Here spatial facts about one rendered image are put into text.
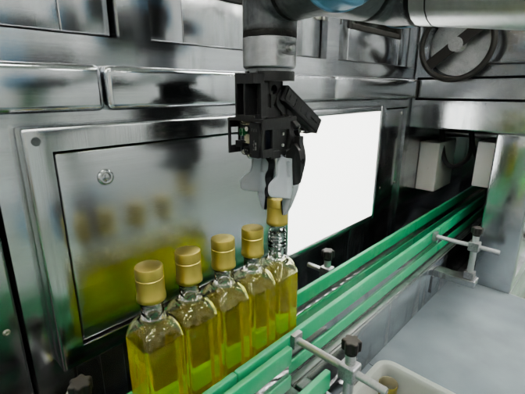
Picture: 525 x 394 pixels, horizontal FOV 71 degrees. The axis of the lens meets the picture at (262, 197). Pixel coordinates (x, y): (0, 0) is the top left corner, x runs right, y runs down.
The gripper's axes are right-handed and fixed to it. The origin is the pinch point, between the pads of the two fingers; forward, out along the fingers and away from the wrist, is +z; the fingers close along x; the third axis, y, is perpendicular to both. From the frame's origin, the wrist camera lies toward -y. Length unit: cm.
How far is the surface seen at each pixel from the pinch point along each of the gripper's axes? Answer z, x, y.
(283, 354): 22.3, 6.3, 5.4
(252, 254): 6.3, 1.3, 7.0
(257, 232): 2.8, 1.7, 6.4
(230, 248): 3.6, 1.7, 11.6
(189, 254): 2.5, 1.1, 18.1
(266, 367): 22.3, 6.3, 9.4
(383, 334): 39, 6, -32
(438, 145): 2, -8, -96
